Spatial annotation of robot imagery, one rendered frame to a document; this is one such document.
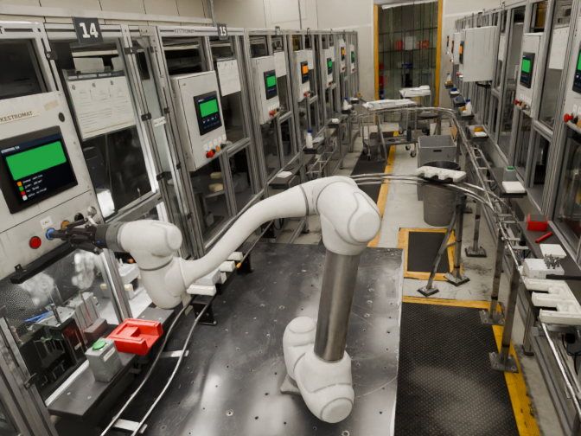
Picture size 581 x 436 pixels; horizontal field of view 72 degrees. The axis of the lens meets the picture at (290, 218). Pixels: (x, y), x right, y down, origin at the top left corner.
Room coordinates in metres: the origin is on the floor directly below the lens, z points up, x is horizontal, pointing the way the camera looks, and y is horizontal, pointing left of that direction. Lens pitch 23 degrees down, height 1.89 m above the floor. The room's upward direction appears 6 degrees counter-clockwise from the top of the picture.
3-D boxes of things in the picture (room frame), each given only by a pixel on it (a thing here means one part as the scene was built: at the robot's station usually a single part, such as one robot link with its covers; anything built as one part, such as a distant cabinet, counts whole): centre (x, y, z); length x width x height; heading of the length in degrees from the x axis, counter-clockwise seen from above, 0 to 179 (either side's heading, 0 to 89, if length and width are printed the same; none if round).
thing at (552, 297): (1.34, -1.02, 0.84); 0.37 x 0.14 x 0.10; 161
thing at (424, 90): (7.76, -2.60, 0.48); 0.84 x 0.58 x 0.97; 169
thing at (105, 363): (1.10, 0.69, 0.97); 0.08 x 0.08 x 0.12; 71
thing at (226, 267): (1.81, 0.41, 0.84); 0.36 x 0.14 x 0.10; 161
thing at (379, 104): (6.68, -1.81, 0.48); 0.88 x 0.56 x 0.96; 89
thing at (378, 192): (5.86, -1.31, 0.01); 5.85 x 0.59 x 0.01; 161
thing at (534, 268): (1.45, -1.05, 0.92); 0.13 x 0.10 x 0.09; 71
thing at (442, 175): (2.95, -1.19, 0.84); 0.37 x 0.14 x 0.10; 39
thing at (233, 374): (1.63, 0.06, 0.66); 1.50 x 1.06 x 0.04; 161
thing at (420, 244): (3.28, -1.24, 0.01); 1.00 x 0.55 x 0.01; 161
